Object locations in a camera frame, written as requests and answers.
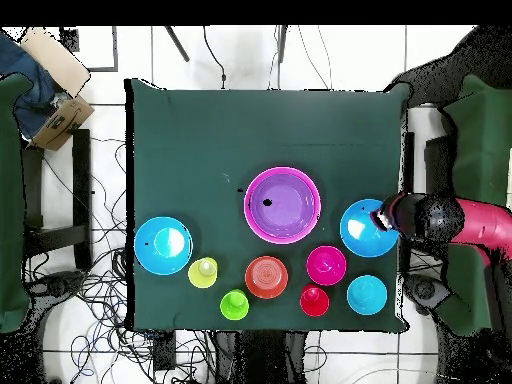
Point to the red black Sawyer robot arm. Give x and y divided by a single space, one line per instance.
480 224

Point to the black stand frame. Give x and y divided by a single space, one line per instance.
82 180

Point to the small orange bowl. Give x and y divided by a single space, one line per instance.
266 277

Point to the dark green tablecloth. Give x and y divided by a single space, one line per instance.
192 140

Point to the dark blue cloth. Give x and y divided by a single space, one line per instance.
28 100

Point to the black box cabinet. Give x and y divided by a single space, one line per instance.
438 168

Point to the small blue bowl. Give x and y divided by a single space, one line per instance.
366 296

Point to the large pink bowl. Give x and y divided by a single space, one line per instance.
282 170

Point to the beige cushion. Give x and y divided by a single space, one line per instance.
56 60

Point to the red cup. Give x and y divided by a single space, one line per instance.
314 302

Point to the black floor box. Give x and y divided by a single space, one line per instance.
164 352

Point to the green cup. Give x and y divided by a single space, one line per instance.
234 306

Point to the brown cardboard box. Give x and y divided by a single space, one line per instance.
60 124

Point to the medium blue bowl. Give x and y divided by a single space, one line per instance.
362 240
163 256

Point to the small crimson bowl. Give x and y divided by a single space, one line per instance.
326 268

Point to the yellow cup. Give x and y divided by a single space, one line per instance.
202 274

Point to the purple shallow bowl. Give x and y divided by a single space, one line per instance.
288 208

